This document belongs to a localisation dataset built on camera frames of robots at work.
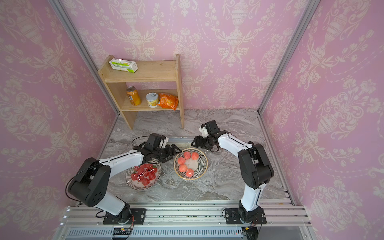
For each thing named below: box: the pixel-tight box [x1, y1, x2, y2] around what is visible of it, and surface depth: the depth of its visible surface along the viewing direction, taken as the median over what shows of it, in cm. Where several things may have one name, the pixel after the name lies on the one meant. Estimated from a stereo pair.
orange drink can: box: [126, 86, 142, 106], surface depth 91 cm
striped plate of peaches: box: [173, 148, 209, 181], surface depth 91 cm
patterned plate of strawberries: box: [125, 158, 162, 191], surface depth 85 cm
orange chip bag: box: [157, 93, 179, 111], surface depth 93 cm
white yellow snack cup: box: [145, 92, 159, 108], surface depth 94 cm
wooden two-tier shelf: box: [98, 54, 185, 130], surface depth 84 cm
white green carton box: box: [109, 58, 139, 73], surface depth 81 cm
